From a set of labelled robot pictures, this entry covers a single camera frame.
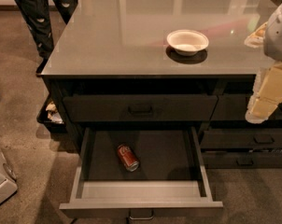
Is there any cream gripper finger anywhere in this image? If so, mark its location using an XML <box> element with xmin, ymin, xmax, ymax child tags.
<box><xmin>244</xmin><ymin>22</ymin><xmax>267</xmax><ymax>49</ymax></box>
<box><xmin>245</xmin><ymin>62</ymin><xmax>282</xmax><ymax>124</ymax></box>

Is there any red coke can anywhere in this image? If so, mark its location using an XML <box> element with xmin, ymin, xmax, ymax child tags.
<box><xmin>117</xmin><ymin>145</ymin><xmax>140</xmax><ymax>172</ymax></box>

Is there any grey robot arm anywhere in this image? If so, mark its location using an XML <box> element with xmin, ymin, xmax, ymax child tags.
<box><xmin>245</xmin><ymin>3</ymin><xmax>282</xmax><ymax>124</ymax></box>

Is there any dark top right drawer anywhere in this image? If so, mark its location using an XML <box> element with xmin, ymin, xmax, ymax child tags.
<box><xmin>211</xmin><ymin>94</ymin><xmax>282</xmax><ymax>121</ymax></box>

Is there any dark drawer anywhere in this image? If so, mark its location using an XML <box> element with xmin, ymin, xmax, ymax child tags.
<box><xmin>211</xmin><ymin>94</ymin><xmax>282</xmax><ymax>121</ymax></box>
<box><xmin>63</xmin><ymin>94</ymin><xmax>218</xmax><ymax>122</ymax></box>
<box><xmin>201</xmin><ymin>129</ymin><xmax>282</xmax><ymax>149</ymax></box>
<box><xmin>202</xmin><ymin>152</ymin><xmax>282</xmax><ymax>169</ymax></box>

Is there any dark middle right drawer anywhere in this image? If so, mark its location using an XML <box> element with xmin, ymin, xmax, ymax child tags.
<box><xmin>201</xmin><ymin>129</ymin><xmax>282</xmax><ymax>149</ymax></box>

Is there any dark bottom right drawer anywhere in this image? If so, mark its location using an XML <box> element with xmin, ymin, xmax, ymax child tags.
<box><xmin>202</xmin><ymin>152</ymin><xmax>282</xmax><ymax>169</ymax></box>

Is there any open grey middle drawer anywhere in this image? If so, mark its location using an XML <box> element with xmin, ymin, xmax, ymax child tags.
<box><xmin>60</xmin><ymin>128</ymin><xmax>223</xmax><ymax>220</ymax></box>

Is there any dark cabinet with grey counter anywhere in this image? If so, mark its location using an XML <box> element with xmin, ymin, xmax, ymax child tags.
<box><xmin>40</xmin><ymin>0</ymin><xmax>282</xmax><ymax>170</ymax></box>

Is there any dark top left drawer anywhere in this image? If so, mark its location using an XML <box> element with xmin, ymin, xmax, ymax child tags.
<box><xmin>63</xmin><ymin>94</ymin><xmax>218</xmax><ymax>122</ymax></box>

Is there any white paper bowl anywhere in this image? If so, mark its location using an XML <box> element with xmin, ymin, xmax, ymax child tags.
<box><xmin>166</xmin><ymin>30</ymin><xmax>209</xmax><ymax>56</ymax></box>

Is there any black bin with trash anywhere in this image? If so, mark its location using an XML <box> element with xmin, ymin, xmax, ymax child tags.
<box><xmin>36</xmin><ymin>96</ymin><xmax>66</xmax><ymax>133</ymax></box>

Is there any person in dark trousers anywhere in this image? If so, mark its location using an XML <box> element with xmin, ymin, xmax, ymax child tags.
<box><xmin>14</xmin><ymin>0</ymin><xmax>78</xmax><ymax>77</ymax></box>

